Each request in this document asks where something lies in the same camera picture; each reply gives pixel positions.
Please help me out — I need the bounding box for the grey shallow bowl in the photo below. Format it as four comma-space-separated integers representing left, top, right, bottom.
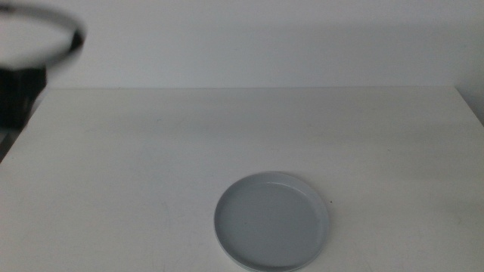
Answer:
213, 170, 330, 272

